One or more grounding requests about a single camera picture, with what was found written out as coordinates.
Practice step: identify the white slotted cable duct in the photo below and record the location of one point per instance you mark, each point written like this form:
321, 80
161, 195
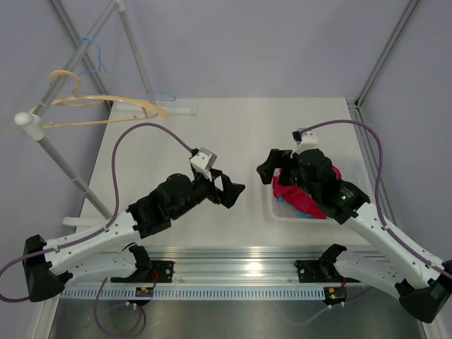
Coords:
196, 293

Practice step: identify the aluminium rail base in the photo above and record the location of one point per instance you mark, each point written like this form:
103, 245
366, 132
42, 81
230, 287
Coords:
226, 266

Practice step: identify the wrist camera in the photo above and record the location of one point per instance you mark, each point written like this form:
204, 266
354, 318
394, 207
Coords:
202, 161
304, 141

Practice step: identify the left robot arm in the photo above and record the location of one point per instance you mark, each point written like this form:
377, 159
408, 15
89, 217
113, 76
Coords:
116, 222

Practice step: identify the blue wire hanger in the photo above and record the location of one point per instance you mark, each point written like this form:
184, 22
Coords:
116, 74

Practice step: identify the red t shirt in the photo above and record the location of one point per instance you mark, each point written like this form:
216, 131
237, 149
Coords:
295, 197

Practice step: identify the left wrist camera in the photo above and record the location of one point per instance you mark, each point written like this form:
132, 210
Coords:
202, 161

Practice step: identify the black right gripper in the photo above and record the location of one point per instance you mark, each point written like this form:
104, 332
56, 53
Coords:
266, 169

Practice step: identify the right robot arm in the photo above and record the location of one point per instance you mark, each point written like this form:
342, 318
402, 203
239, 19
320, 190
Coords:
419, 280

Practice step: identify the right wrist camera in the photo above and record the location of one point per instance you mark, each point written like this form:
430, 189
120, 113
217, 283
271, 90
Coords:
304, 141

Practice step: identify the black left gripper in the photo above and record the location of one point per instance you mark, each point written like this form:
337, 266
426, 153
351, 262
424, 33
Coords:
230, 191

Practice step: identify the grey clothes rack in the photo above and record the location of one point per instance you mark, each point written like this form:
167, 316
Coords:
77, 85

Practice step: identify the teal t shirt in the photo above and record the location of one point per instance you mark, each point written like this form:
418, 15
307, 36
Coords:
298, 213

